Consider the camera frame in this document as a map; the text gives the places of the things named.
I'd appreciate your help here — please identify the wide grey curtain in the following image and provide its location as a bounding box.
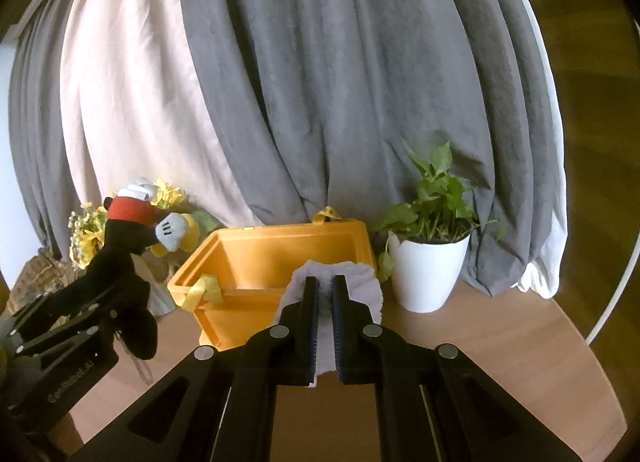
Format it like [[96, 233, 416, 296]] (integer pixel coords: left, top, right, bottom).
[[177, 0, 566, 299]]

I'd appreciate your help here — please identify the narrow grey curtain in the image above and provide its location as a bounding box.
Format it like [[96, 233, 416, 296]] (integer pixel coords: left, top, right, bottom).
[[7, 0, 101, 264]]

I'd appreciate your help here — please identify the grey ribbed vase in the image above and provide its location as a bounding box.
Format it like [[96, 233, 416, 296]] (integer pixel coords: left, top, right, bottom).
[[135, 262, 177, 316]]

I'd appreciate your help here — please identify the green plant in white pot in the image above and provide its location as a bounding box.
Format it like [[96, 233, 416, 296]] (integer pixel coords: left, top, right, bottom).
[[370, 141, 508, 314]]

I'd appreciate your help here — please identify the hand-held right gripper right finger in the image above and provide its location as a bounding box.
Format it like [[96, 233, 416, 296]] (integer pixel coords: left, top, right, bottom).
[[331, 274, 576, 462]]

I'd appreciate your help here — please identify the sunflower bouquet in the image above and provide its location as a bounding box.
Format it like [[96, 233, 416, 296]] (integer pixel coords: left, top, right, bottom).
[[67, 179, 221, 270]]

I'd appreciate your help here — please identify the orange plastic basket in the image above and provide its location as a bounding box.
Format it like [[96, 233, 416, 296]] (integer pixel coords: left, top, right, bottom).
[[167, 207, 378, 354]]

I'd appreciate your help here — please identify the lavender fluffy towel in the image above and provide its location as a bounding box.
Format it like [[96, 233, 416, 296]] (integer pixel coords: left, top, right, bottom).
[[275, 261, 385, 389]]

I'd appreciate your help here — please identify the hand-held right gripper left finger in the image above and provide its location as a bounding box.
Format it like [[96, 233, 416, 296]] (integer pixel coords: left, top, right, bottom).
[[65, 276, 321, 462]]

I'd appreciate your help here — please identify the black mouse plush toy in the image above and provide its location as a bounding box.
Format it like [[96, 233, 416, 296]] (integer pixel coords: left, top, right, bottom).
[[75, 177, 203, 362]]

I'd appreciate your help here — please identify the white curved pole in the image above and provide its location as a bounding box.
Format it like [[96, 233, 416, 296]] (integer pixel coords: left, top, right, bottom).
[[585, 22, 640, 349]]

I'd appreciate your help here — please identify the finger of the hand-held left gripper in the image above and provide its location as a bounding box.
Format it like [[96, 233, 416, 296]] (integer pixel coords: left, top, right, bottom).
[[15, 309, 121, 368], [7, 287, 113, 339]]

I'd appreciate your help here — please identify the brown patterned cushion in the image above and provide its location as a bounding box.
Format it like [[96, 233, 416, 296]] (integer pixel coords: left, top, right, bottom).
[[10, 252, 81, 324]]

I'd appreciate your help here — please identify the pale pink curtain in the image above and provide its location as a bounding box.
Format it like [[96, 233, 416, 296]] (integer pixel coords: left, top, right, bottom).
[[60, 0, 261, 244]]

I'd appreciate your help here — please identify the white sheer curtain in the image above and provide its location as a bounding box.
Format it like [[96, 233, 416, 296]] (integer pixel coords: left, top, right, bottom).
[[495, 0, 569, 299]]

